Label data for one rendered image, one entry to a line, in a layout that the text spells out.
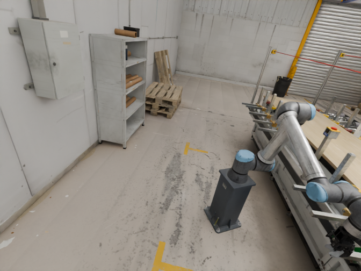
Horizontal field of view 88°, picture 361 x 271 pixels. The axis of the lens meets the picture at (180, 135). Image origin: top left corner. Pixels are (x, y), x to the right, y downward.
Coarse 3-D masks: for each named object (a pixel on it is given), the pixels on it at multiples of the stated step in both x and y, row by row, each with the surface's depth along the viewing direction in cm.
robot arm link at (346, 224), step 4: (348, 220) 86; (344, 224) 88; (348, 224) 86; (348, 228) 86; (352, 228) 84; (352, 232) 84; (356, 232) 83; (360, 232) 82; (356, 236) 84; (360, 236) 83
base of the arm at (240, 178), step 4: (232, 168) 172; (228, 172) 176; (232, 172) 171; (236, 172) 168; (228, 176) 174; (232, 176) 171; (236, 176) 168; (240, 176) 167; (244, 176) 168; (232, 180) 171; (236, 180) 170; (240, 180) 168; (244, 180) 169
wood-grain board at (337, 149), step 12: (264, 96) 341; (276, 108) 287; (312, 120) 257; (324, 120) 265; (312, 132) 220; (348, 132) 236; (312, 144) 194; (336, 144) 200; (348, 144) 204; (360, 144) 209; (324, 156) 175; (336, 156) 176; (360, 156) 183; (336, 168) 160; (348, 168) 160; (360, 168) 163; (348, 180) 147; (360, 180) 147
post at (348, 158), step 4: (348, 156) 129; (352, 156) 127; (344, 160) 131; (348, 160) 128; (352, 160) 128; (340, 164) 134; (344, 164) 131; (348, 164) 130; (340, 168) 133; (344, 168) 132; (336, 172) 136; (340, 172) 134; (344, 172) 133; (332, 176) 139; (336, 176) 136; (340, 176) 135; (328, 180) 142; (332, 180) 139; (336, 180) 137
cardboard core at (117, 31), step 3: (114, 30) 263; (117, 30) 262; (120, 30) 262; (123, 30) 262; (126, 30) 263; (117, 33) 264; (120, 33) 263; (123, 33) 263; (126, 33) 262; (129, 33) 261; (132, 33) 261; (135, 33) 266; (126, 36) 266; (129, 36) 264; (132, 36) 263; (135, 36) 268
